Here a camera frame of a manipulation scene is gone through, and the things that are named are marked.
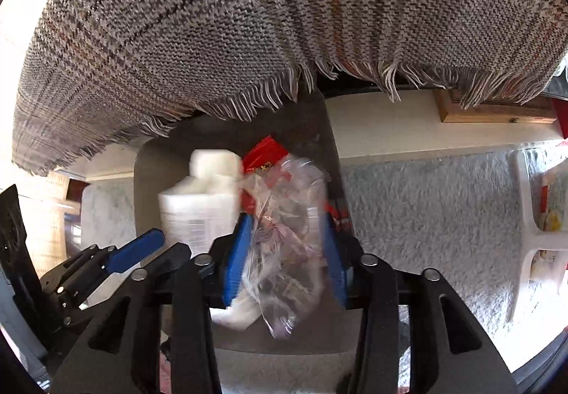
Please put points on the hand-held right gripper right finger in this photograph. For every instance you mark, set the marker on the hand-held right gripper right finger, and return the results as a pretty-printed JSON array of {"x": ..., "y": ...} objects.
[{"x": 335, "y": 261}]

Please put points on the grey fluffy rug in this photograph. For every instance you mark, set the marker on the grey fluffy rug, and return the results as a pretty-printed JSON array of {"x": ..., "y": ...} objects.
[{"x": 421, "y": 216}]

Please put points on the white plastic rack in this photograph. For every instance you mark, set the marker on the white plastic rack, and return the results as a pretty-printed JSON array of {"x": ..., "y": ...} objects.
[{"x": 532, "y": 238}]

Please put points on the grey plaid tablecloth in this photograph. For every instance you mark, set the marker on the grey plaid tablecloth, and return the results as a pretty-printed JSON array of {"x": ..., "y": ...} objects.
[{"x": 222, "y": 21}]

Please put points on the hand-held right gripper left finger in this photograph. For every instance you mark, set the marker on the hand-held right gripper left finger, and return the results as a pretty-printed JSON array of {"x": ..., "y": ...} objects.
[{"x": 235, "y": 265}]

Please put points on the black trash bin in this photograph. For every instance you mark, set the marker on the black trash bin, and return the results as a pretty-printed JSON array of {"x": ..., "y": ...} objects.
[{"x": 293, "y": 127}]

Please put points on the clear plastic bag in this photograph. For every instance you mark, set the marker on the clear plastic bag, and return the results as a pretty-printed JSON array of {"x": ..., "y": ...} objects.
[{"x": 284, "y": 243}]

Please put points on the white plastic bottle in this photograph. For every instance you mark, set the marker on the white plastic bottle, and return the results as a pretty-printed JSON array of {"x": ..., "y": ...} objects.
[{"x": 195, "y": 207}]

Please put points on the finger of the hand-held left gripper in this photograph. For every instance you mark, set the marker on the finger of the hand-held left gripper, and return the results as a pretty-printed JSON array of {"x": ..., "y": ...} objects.
[
  {"x": 133, "y": 250},
  {"x": 175, "y": 254}
]

